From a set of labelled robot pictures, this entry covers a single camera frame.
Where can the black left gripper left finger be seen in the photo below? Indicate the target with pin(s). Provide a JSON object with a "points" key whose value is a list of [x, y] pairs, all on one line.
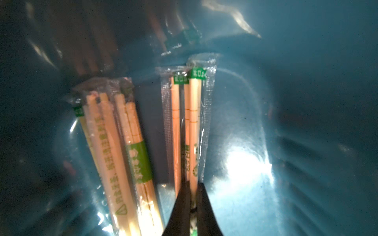
{"points": [[179, 221]]}

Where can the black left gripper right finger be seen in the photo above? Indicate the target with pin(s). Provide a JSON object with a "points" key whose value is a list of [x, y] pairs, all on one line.
{"points": [[206, 221]]}

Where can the teal plastic chopstick bin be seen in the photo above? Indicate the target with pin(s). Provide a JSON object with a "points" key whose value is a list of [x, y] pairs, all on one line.
{"points": [[293, 141]]}

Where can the wrapped chopsticks in bin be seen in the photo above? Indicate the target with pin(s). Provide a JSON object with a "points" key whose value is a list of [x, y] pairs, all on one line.
{"points": [[122, 96]]}

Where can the wrapped chopsticks panda print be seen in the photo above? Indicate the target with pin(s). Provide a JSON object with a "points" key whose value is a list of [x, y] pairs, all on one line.
{"points": [[91, 103]]}

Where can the wrapped chopsticks green band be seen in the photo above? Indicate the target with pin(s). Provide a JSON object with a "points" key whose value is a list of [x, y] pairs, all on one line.
{"points": [[172, 81]]}

